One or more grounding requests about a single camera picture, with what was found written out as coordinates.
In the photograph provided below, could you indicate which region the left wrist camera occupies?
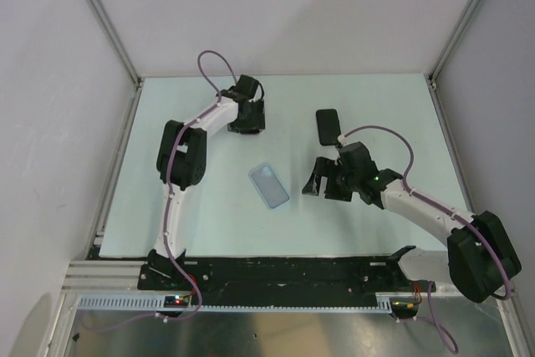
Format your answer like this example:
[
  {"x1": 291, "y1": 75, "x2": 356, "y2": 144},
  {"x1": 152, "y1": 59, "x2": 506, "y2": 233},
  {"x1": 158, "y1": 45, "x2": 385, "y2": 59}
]
[{"x1": 233, "y1": 74, "x2": 265, "y2": 100}]

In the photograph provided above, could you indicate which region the right aluminium frame post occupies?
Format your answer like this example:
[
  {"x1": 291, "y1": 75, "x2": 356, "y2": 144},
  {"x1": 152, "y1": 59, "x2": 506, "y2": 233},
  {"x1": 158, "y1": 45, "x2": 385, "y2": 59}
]
[{"x1": 427, "y1": 0, "x2": 485, "y2": 89}]

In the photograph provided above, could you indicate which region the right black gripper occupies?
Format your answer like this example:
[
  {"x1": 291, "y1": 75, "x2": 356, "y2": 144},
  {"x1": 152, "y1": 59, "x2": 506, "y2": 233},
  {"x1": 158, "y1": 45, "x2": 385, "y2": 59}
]
[{"x1": 302, "y1": 156, "x2": 359, "y2": 202}]

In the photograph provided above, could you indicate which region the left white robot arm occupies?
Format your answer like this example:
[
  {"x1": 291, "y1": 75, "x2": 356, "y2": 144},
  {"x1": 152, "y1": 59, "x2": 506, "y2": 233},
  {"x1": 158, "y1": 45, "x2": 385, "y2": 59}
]
[{"x1": 147, "y1": 97, "x2": 266, "y2": 289}]

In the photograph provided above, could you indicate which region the black phone case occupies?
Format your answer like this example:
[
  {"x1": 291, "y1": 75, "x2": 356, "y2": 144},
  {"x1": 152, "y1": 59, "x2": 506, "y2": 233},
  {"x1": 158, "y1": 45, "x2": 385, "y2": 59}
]
[{"x1": 315, "y1": 108, "x2": 342, "y2": 147}]

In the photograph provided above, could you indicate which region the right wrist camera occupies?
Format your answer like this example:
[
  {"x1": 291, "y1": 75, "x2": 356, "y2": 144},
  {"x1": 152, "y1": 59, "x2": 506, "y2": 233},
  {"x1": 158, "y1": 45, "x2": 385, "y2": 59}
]
[{"x1": 336, "y1": 135, "x2": 372, "y2": 169}]

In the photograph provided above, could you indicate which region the aluminium front rail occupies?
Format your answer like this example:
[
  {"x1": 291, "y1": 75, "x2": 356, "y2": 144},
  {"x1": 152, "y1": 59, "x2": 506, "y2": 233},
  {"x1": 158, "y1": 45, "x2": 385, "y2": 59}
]
[{"x1": 64, "y1": 258, "x2": 412, "y2": 294}]

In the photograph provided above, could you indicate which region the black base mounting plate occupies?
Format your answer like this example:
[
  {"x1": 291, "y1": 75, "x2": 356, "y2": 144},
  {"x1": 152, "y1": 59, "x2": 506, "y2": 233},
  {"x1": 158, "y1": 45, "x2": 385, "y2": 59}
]
[{"x1": 137, "y1": 252, "x2": 427, "y2": 309}]

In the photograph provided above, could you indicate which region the dark phone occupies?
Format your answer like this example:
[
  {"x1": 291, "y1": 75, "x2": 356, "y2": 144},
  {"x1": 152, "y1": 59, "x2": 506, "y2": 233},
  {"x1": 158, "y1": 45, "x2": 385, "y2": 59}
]
[{"x1": 227, "y1": 124, "x2": 262, "y2": 135}]

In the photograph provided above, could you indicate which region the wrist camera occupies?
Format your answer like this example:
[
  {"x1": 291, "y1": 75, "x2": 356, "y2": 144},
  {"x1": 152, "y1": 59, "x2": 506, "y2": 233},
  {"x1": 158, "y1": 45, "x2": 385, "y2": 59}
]
[
  {"x1": 233, "y1": 74, "x2": 265, "y2": 100},
  {"x1": 336, "y1": 135, "x2": 372, "y2": 169}
]

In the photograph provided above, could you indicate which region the left aluminium frame post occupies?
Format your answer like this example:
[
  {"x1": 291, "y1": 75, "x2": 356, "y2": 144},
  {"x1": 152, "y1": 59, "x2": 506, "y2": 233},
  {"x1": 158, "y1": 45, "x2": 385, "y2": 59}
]
[{"x1": 85, "y1": 0, "x2": 142, "y2": 88}]

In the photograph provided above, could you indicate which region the aluminium frame post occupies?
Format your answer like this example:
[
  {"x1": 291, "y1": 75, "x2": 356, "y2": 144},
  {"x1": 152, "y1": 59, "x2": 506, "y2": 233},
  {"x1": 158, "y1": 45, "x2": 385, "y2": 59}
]
[
  {"x1": 427, "y1": 0, "x2": 485, "y2": 89},
  {"x1": 85, "y1": 0, "x2": 142, "y2": 88}
]

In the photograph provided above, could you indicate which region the light blue phone case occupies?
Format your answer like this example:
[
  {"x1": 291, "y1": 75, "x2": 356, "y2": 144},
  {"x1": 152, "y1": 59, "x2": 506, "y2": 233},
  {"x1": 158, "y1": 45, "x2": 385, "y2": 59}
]
[{"x1": 249, "y1": 163, "x2": 290, "y2": 210}]

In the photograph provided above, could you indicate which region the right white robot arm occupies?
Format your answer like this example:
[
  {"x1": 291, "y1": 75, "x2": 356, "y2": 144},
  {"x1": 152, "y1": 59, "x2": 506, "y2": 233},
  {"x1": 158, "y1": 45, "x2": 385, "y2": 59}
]
[{"x1": 302, "y1": 157, "x2": 522, "y2": 303}]

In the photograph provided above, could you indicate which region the white slotted cable duct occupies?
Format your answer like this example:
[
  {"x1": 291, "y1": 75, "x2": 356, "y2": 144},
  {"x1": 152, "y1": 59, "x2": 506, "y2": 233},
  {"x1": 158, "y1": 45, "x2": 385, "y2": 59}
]
[{"x1": 78, "y1": 293, "x2": 416, "y2": 314}]

